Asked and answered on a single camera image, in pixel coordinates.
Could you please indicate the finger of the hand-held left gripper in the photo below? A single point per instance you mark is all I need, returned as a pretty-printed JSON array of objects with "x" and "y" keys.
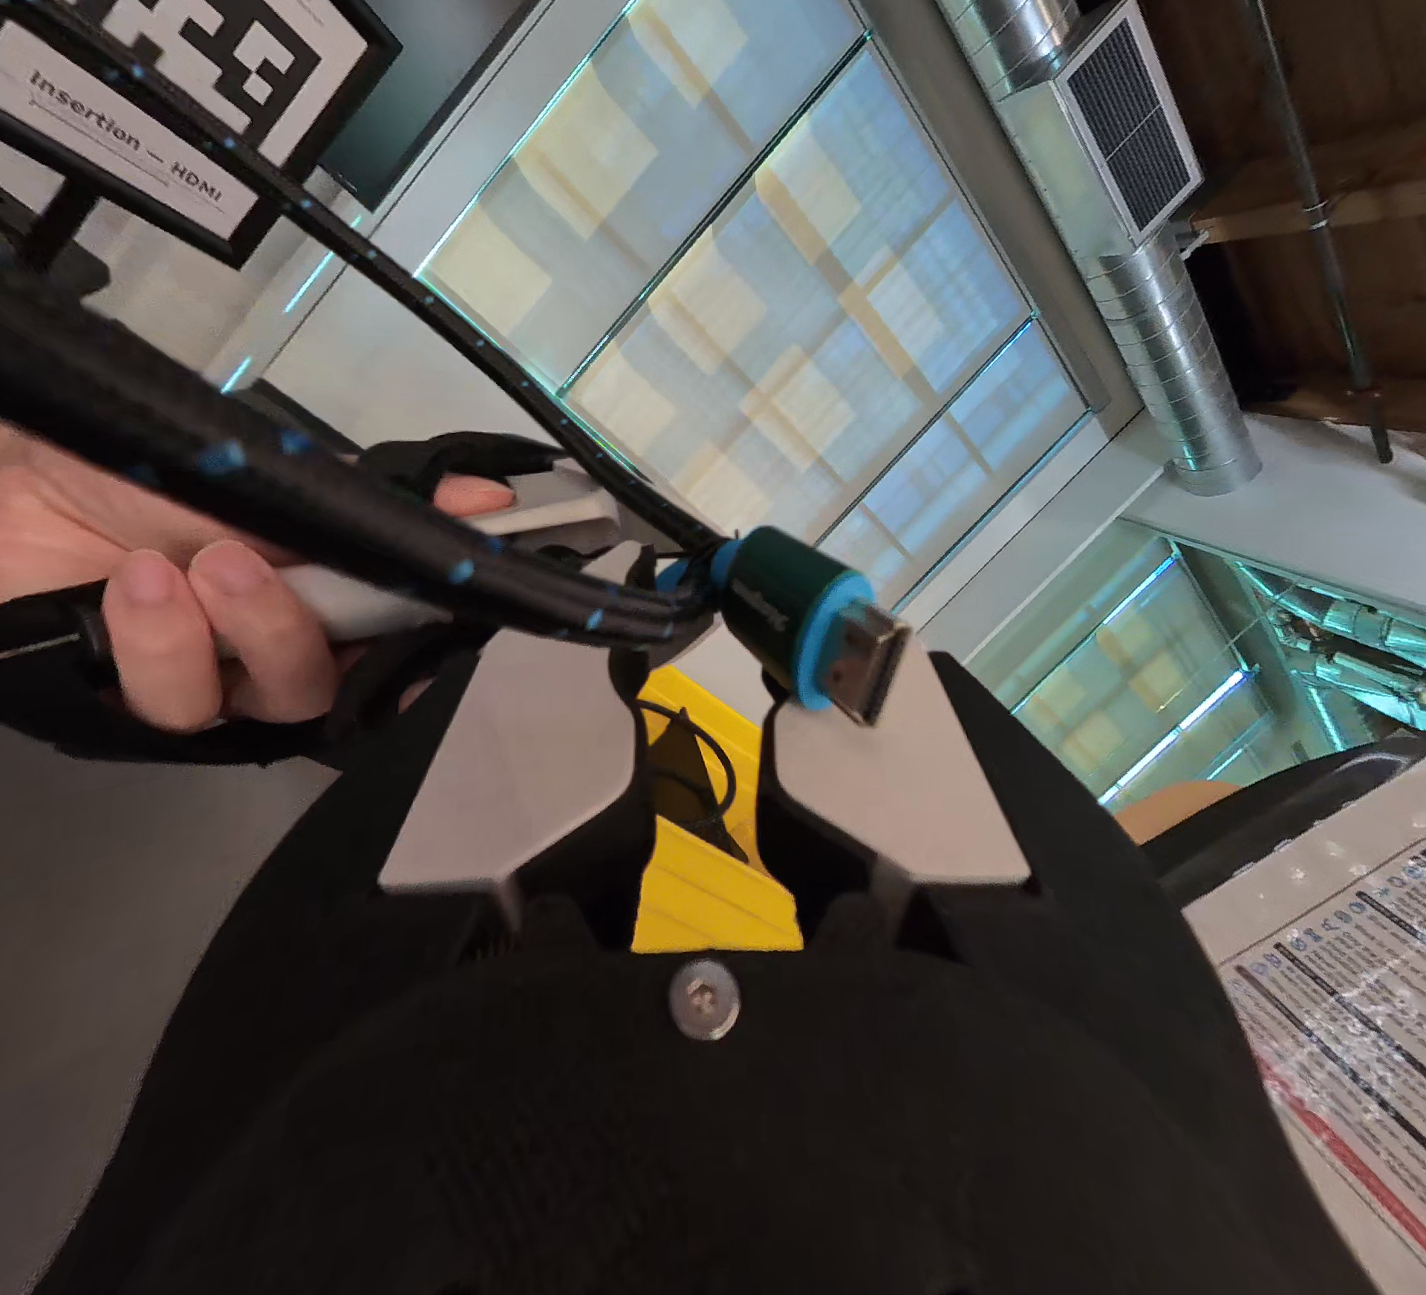
[{"x": 567, "y": 509}]

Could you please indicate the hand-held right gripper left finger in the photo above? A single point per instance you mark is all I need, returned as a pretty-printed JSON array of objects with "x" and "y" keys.
[{"x": 524, "y": 782}]

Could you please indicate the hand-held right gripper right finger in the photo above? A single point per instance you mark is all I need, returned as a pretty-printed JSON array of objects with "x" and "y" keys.
[{"x": 913, "y": 816}]

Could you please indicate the yellow plastic bin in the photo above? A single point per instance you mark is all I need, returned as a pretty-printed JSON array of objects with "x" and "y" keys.
[{"x": 712, "y": 894}]

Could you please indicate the person's left hand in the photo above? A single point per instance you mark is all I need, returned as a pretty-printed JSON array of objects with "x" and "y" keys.
[{"x": 67, "y": 537}]

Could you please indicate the black bin divider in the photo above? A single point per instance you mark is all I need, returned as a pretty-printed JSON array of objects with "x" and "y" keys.
[{"x": 696, "y": 794}]

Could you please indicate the tall window with blinds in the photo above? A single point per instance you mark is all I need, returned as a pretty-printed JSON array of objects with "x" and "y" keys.
[{"x": 1114, "y": 693}]

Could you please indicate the large window with blinds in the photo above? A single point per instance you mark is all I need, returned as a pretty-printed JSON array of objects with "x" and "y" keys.
[{"x": 780, "y": 314}]

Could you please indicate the instruction sheet on stand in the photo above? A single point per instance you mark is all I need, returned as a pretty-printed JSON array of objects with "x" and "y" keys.
[{"x": 1283, "y": 803}]

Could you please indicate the taped instruction sheet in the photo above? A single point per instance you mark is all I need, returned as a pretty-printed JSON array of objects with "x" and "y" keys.
[{"x": 1337, "y": 983}]

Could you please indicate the silver ceiling ductwork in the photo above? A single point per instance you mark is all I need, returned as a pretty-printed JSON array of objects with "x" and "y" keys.
[{"x": 1337, "y": 638}]

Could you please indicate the black ceiling pipe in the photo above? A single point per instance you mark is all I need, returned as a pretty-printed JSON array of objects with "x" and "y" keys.
[{"x": 1301, "y": 146}]

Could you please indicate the spiral metal air duct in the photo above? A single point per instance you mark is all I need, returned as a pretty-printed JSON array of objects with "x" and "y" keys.
[{"x": 1169, "y": 370}]

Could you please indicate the white duct vent grille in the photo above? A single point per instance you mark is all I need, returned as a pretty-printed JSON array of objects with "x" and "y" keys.
[{"x": 1132, "y": 114}]

